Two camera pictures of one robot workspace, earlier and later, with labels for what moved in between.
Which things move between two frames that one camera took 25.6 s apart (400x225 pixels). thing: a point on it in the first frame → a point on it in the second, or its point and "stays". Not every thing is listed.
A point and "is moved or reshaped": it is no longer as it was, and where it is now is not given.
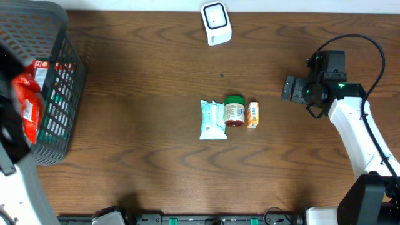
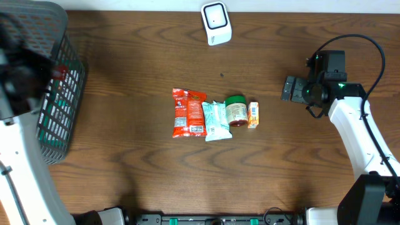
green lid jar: x=234 y=110 stays
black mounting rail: x=270 y=219 stays
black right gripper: x=296 y=95 stays
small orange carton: x=252 y=115 stays
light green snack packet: x=213 y=126 is moved or reshaped
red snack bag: x=32 y=100 is moved or reshaped
